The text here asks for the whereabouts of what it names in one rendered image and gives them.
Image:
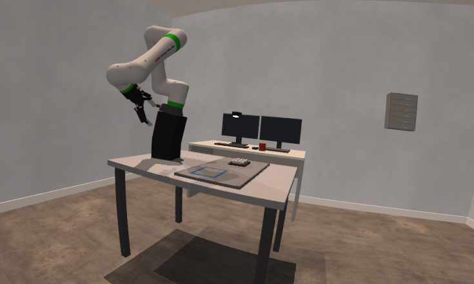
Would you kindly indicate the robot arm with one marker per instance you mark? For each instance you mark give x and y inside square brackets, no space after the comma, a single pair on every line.
[161,44]

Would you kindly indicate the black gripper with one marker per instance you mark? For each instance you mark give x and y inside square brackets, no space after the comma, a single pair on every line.
[139,102]

